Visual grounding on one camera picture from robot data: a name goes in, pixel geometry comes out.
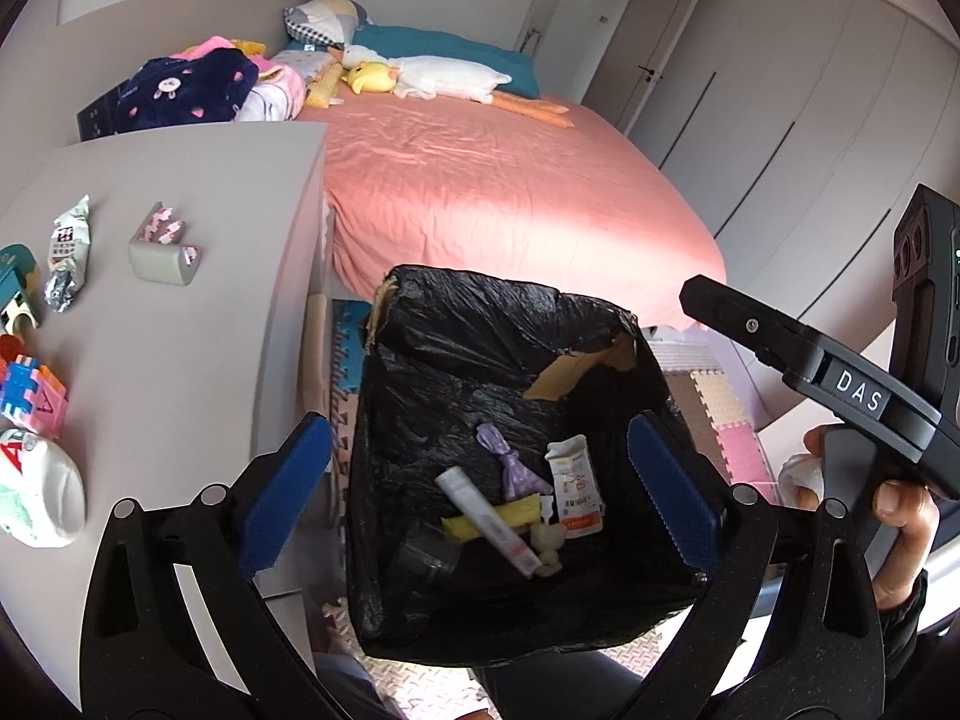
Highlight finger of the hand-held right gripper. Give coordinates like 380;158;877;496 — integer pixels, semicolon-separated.
679;275;826;385

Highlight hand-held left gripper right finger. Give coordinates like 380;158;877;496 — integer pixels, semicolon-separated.
622;411;890;720

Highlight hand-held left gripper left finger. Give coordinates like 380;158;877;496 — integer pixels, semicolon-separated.
81;412;353;720

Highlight white orange pouch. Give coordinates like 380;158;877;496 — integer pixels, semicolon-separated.
544;435;605;539

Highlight small white plush bunny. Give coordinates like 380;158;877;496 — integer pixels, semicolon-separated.
529;521;567;578

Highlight clear plastic cup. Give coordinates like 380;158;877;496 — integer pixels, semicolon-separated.
390;521;466;586

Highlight yellow paper packet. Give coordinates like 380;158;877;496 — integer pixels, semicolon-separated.
441;495;542;541

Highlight knotted purple plastic bag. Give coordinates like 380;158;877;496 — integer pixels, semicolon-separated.
476;424;545;502

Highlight long white tube box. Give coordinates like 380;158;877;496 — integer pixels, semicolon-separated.
435;465;542;580

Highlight cardboard bin with black bag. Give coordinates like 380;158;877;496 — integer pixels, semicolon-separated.
345;264;710;665

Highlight white bottle with green label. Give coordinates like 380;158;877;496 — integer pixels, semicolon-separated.
0;427;87;548

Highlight grey foam corner guard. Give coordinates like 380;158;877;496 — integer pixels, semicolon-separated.
127;201;202;287

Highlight colourful foam puzzle cube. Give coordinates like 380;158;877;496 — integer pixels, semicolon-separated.
0;356;70;440

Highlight silver foil wrapper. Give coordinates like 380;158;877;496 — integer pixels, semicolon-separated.
43;259;87;314

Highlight white snack packet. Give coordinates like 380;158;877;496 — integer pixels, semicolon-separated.
47;193;92;271

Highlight teal grey plastic container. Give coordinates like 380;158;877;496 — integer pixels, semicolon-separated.
0;244;42;331

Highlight person's right forearm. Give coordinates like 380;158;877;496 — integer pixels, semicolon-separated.
874;570;931;698

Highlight person's right hand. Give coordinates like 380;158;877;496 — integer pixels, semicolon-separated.
796;426;942;612

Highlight white wardrobe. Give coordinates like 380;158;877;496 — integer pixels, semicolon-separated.
660;0;960;361

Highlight bed with pink sheet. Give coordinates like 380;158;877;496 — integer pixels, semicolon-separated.
300;86;728;331

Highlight white door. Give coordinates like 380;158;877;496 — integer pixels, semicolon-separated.
585;0;710;140

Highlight white goose plush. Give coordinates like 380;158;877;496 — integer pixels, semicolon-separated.
330;45;575;128

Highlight white pink cartoon blanket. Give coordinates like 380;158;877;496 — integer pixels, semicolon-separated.
236;49;331;123

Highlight long yellow pillow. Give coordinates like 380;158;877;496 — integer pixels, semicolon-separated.
304;64;346;110

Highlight teal pillow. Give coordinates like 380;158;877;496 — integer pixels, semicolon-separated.
352;25;541;98

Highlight navy bunny print blanket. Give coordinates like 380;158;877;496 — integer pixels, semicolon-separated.
114;47;260;132

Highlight yellow duck plush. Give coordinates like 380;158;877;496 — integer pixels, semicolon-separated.
341;61;398;95

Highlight bright pink yellow clothes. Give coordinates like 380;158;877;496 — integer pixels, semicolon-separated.
171;35;267;61

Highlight checked patchwork pillow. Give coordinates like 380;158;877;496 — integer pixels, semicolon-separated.
283;0;374;46

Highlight black wall socket panel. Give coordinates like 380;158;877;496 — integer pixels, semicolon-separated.
77;86;121;142

